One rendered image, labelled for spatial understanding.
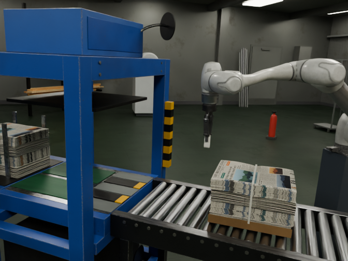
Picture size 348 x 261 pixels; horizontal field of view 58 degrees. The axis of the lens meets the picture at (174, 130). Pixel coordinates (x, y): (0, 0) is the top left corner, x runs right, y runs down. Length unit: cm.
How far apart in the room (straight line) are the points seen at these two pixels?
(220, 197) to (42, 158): 127
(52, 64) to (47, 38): 27
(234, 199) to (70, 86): 86
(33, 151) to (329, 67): 179
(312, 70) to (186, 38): 931
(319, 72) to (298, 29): 1137
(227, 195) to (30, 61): 102
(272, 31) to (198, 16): 292
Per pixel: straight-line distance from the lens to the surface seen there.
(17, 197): 191
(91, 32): 154
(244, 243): 146
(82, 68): 129
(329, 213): 189
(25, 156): 216
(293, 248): 151
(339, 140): 232
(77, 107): 130
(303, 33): 1323
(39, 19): 164
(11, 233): 179
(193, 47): 1103
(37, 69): 141
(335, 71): 174
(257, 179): 151
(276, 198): 146
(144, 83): 837
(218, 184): 147
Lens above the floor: 156
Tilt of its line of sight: 13 degrees down
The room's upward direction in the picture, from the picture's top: 3 degrees clockwise
